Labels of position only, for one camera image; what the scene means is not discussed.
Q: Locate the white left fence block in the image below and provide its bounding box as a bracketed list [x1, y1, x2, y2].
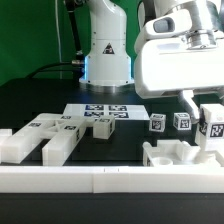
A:
[0, 129, 12, 146]

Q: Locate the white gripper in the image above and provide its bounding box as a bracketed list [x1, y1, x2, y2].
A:
[134, 41, 224, 124]

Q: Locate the white tagged cube left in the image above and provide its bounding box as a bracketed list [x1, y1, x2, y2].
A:
[149, 113, 166, 132]

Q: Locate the white tagged cube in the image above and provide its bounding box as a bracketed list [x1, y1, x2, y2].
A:
[173, 112, 191, 131]
[149, 113, 166, 132]

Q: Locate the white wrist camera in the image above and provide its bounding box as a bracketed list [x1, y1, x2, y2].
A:
[134, 8, 194, 54]

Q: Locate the white fiducial marker sheet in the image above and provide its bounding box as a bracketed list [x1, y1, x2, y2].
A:
[63, 104, 149, 120]

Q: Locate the white chair seat part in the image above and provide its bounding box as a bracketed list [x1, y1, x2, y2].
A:
[142, 139, 224, 167]

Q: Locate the white thin cable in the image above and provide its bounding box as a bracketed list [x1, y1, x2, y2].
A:
[54, 0, 64, 63]

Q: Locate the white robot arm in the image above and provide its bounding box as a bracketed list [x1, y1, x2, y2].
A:
[80, 0, 224, 122]

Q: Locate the white chair back part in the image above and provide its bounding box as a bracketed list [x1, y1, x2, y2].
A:
[0, 113, 95, 166]

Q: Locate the white tagged cube right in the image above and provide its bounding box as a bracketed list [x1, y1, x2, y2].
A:
[173, 112, 191, 131]

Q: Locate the black cable bundle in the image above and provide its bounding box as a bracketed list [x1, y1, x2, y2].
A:
[25, 0, 86, 80]

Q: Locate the white front fence bar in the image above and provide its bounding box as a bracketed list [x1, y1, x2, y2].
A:
[0, 166, 224, 193]

